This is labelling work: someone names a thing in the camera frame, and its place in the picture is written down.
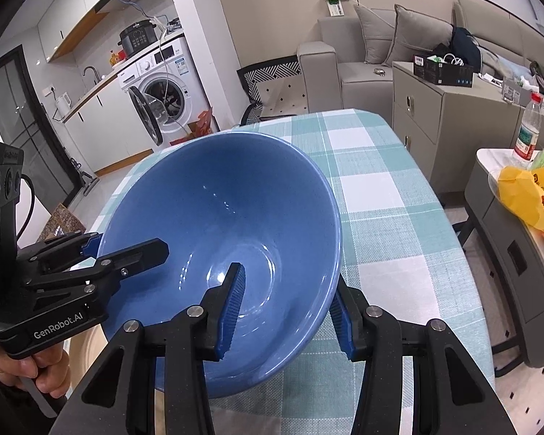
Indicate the cream curved object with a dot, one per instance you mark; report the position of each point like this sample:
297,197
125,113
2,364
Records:
88,358

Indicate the dark jacket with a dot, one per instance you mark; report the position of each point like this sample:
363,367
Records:
464,45

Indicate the teal plaid tablecloth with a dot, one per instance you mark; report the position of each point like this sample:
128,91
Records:
381,190

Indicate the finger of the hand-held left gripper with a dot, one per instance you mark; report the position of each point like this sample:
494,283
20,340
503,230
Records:
136,256
90,243

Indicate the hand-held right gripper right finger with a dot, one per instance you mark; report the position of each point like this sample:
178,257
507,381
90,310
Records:
341,326

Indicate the red cardboard box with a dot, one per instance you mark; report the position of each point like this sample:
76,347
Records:
204,120

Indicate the floor mop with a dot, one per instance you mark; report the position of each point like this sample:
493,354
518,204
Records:
88,181

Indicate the grey sofa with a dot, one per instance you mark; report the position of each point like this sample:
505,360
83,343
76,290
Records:
358,86

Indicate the person's left hand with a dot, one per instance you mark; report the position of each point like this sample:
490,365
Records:
50,367

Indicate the white top side table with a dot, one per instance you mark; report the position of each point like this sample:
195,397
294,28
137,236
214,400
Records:
517,281

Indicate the white wall cabinet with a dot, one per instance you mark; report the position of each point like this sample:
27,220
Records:
72,13

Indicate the white kitchen counter cabinet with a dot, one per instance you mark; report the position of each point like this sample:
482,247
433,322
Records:
113,122

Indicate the grey sofa pillow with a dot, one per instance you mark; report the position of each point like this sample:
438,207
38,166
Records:
371,31
417,31

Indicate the black box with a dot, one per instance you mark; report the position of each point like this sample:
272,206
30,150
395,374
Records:
444,75

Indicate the black pressure cooker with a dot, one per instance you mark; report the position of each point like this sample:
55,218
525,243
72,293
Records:
138,38

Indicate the pale blue cloth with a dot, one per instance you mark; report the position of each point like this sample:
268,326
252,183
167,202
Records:
512,70

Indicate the clear water bottle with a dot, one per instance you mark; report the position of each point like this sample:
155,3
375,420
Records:
528,136

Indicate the white electric kettle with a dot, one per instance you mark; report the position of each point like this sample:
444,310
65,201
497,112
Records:
62,106

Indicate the yellow plastic bag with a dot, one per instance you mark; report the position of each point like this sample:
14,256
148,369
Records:
521,190

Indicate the green tissue pack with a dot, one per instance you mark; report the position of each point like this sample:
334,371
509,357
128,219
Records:
336,2

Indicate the white washing machine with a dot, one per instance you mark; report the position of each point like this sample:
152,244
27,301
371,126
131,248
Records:
181,72

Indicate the blue bowl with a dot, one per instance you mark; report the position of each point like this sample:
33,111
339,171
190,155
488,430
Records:
217,199

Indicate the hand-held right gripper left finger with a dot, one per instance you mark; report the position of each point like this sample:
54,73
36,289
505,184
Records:
231,312

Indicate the dark glass door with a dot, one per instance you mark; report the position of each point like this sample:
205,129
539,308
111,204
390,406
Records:
31,127

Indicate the patterned flat cardboard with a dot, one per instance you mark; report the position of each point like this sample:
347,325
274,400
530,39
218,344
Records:
65,222

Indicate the grey tissue box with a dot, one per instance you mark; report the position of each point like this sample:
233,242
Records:
519,93

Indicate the grey nightstand cabinet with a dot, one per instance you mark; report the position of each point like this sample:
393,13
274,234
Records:
458,118

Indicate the kitchen faucet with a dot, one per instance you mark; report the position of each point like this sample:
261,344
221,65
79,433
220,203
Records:
90,72

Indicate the yellow red figurine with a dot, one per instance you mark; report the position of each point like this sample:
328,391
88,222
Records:
117,60

